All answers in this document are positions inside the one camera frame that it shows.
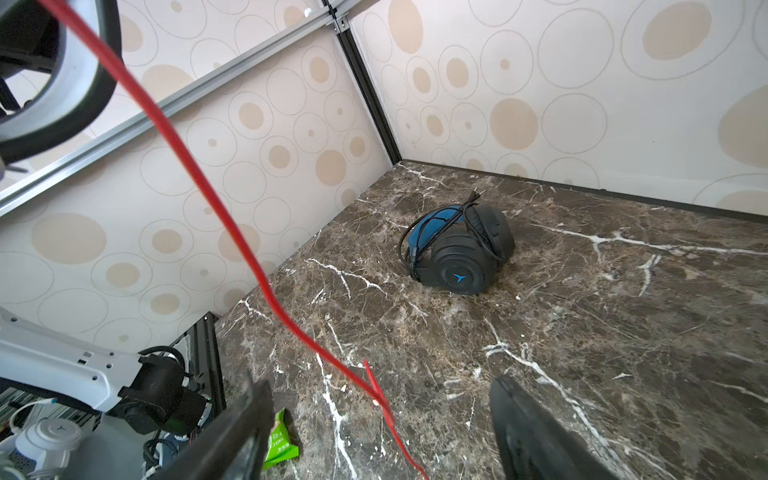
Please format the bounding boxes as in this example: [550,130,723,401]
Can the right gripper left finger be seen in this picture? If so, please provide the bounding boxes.
[153,379,275,480]

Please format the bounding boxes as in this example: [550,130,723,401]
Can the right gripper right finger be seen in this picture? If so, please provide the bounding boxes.
[489,375,616,480]

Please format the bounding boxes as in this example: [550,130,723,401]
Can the green snack packet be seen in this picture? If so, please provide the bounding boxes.
[262,408,300,471]

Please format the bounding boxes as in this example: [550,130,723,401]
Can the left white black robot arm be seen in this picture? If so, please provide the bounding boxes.
[1,309,207,436]

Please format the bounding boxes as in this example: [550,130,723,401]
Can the red headphone cable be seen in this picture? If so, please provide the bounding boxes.
[35,0,430,480]

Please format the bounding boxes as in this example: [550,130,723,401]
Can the black blue headphones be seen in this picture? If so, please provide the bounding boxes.
[397,191,515,296]

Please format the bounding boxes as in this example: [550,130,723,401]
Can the left aluminium rail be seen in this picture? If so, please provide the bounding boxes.
[1,1,366,215]

